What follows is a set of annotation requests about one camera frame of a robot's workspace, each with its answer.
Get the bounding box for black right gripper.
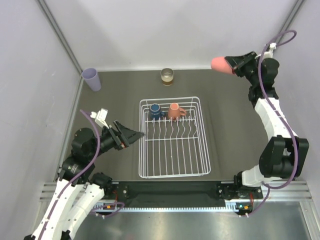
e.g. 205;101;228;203
224;51;260;87

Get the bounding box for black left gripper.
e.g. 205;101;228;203
88;118;145;160

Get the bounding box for pink plastic tumbler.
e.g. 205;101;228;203
210;56;229;74

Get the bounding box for dark blue ceramic mug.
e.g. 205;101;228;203
149;103;166;121

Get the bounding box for terracotta ceramic mug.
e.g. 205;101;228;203
167;102;187;121

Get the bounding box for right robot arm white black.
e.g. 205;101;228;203
224;51;309;199

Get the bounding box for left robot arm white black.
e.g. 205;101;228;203
25;120;145;240

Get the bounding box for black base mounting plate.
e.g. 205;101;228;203
106;180;263;207

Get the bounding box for lilac plastic tumbler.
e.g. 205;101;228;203
81;68;102;92

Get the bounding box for glass cup with brown band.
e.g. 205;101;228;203
160;68;174;86

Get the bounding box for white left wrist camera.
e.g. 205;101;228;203
90;108;109;128

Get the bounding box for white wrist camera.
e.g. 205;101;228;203
262;42;277;59
90;108;109;128

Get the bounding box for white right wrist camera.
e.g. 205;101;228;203
262;42;277;59

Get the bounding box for white wire dish rack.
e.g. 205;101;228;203
138;96;211;179

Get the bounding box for grey slotted cable duct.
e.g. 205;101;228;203
93;199;253;213

